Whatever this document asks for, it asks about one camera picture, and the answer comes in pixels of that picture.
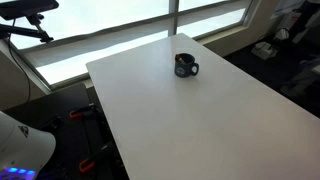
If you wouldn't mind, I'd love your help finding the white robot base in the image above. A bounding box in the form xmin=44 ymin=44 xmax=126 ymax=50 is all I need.
xmin=0 ymin=110 xmax=57 ymax=180

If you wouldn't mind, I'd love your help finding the dark blue speckled mug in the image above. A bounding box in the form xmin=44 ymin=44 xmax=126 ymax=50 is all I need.
xmin=173 ymin=52 xmax=200 ymax=79

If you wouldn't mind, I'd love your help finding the black robot stand top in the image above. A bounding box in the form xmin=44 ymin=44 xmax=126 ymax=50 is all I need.
xmin=2 ymin=82 xmax=130 ymax=180

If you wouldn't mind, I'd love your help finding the white device on floor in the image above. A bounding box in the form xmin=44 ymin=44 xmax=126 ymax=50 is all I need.
xmin=251 ymin=41 xmax=279 ymax=61

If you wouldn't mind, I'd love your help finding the grey blue chair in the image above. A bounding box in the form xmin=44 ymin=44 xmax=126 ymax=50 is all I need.
xmin=279 ymin=58 xmax=320 ymax=98

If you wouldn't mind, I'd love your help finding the grey window frame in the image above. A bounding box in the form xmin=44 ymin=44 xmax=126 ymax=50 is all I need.
xmin=9 ymin=0 xmax=262 ymax=91

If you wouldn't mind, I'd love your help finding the orange handled black clamp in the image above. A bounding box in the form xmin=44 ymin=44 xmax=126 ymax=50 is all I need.
xmin=78 ymin=141 xmax=116 ymax=174
xmin=68 ymin=103 xmax=98 ymax=121

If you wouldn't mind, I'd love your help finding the thin black cable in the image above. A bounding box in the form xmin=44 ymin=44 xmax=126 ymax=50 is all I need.
xmin=6 ymin=19 xmax=32 ymax=104

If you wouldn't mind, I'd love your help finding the black articulated camera mount arm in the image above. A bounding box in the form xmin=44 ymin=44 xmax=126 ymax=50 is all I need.
xmin=0 ymin=13 xmax=55 ymax=44

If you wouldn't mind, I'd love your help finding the black camera on mount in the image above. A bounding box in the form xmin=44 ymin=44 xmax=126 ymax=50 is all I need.
xmin=0 ymin=0 xmax=60 ymax=21

